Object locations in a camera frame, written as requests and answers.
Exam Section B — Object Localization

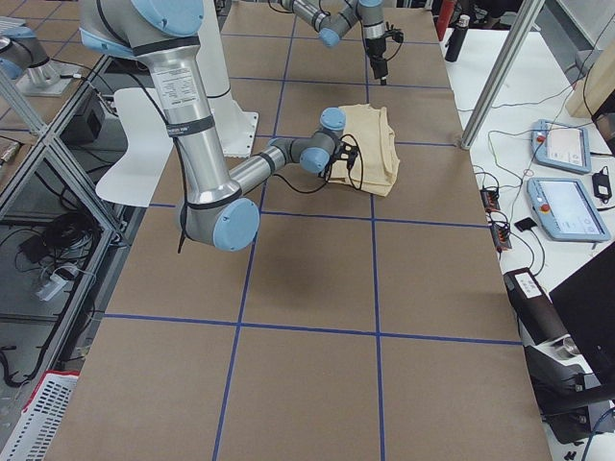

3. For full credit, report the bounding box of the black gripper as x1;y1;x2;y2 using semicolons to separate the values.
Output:
365;36;387;85

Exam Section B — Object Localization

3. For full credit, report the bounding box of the beige long-sleeve printed shirt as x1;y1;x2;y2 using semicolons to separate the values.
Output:
331;104;400;197

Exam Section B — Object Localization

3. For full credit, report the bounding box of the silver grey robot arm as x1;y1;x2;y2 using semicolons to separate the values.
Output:
80;1;346;252
271;0;396;85

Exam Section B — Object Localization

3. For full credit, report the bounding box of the black insulated bottle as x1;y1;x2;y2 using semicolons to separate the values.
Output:
444;14;471;62

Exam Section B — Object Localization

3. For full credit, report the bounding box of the blue teach pendant far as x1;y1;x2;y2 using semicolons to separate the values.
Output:
531;119;592;175

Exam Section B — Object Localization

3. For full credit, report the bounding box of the blue teach pendant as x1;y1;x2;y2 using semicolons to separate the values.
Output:
527;178;611;243
531;119;592;175

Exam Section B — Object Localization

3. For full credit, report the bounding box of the blue teach pendant near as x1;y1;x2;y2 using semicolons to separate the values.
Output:
527;178;611;243

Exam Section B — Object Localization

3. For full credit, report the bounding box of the white plastic chair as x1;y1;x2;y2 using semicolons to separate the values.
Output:
96;87;174;207

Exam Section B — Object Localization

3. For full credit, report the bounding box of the black power adapter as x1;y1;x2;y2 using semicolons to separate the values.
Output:
592;166;612;203

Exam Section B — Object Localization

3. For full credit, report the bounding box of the black monitor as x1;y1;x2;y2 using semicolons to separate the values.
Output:
550;245;614;383

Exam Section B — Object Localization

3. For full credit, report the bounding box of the white perforated basket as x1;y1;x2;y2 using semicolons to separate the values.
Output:
1;371;80;461

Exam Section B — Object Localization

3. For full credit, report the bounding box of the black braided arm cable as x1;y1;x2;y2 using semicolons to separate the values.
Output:
276;133;364;196

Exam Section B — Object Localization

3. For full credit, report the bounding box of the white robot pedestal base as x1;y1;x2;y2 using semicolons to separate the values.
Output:
196;0;258;158

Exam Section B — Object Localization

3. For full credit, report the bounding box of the grey aluminium frame post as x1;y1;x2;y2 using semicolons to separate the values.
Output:
459;0;545;150

